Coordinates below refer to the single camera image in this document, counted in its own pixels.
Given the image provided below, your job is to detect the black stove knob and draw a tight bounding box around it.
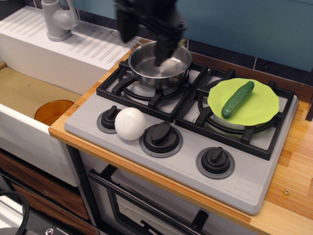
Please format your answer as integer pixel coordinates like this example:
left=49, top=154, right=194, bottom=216
left=196, top=147, right=235, bottom=180
left=97, top=105, right=121, bottom=134
left=139, top=121, right=183, bottom=158

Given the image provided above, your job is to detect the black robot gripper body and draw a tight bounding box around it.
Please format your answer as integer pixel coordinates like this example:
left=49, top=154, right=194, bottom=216
left=114, top=0, right=187, bottom=34

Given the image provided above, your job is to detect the white toy sink unit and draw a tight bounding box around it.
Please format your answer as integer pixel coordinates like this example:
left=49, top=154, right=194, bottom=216
left=0, top=6, right=135, bottom=187

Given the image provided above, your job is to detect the grey toy faucet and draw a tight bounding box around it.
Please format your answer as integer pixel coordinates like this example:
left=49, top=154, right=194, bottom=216
left=42, top=0, right=79, bottom=42

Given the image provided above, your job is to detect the lime green plate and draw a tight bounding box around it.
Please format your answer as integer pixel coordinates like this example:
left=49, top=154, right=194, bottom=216
left=207, top=78, right=279, bottom=126

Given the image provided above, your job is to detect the black left burner grate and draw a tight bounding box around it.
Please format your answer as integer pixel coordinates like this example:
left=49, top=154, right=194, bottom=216
left=96, top=61, right=209, bottom=122

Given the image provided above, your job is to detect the white toy mushroom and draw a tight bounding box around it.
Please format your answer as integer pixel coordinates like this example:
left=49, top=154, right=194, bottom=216
left=114, top=107, right=146, bottom=141

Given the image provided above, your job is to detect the black right stove knob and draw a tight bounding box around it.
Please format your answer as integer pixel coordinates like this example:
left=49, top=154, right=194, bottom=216
left=196, top=147, right=235, bottom=180

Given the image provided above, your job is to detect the black oven door handle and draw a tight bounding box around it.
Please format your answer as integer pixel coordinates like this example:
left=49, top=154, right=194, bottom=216
left=88, top=169, right=208, bottom=235

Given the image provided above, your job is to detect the stainless steel pot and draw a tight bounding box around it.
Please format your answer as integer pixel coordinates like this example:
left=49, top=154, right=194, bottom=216
left=128, top=41, right=192, bottom=90

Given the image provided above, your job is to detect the toy oven door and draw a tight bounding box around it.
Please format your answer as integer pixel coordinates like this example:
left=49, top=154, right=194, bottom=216
left=81, top=153, right=254, bottom=235

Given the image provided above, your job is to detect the wooden drawer front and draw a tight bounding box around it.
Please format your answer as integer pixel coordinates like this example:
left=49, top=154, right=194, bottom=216
left=0, top=150, right=97, bottom=235

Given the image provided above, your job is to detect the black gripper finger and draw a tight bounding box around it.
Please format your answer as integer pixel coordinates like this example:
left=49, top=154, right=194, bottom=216
left=155, top=31, right=182, bottom=67
left=116, top=9, right=139, bottom=43

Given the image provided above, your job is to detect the black right burner grate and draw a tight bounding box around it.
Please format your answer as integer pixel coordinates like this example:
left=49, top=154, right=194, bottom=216
left=175, top=69, right=297, bottom=160

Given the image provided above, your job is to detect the grey toy stove top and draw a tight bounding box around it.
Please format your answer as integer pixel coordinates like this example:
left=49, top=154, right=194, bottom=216
left=63, top=61, right=299, bottom=216

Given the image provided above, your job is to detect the green toy pickle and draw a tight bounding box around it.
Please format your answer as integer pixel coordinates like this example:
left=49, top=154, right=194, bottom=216
left=221, top=81, right=255, bottom=119

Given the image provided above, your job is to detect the black left stove knob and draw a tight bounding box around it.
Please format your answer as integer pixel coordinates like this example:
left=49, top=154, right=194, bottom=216
left=97, top=105, right=121, bottom=134

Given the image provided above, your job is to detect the black burner grate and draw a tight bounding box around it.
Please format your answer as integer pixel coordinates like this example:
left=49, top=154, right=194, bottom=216
left=175, top=69, right=297, bottom=160
left=96, top=61, right=209, bottom=122

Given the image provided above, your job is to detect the black middle stove knob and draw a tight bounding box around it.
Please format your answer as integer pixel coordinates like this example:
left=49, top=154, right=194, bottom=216
left=139, top=121, right=183, bottom=158

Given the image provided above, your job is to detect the black braided foreground cable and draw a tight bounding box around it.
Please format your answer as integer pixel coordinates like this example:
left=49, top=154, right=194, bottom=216
left=0, top=190, right=30, bottom=235

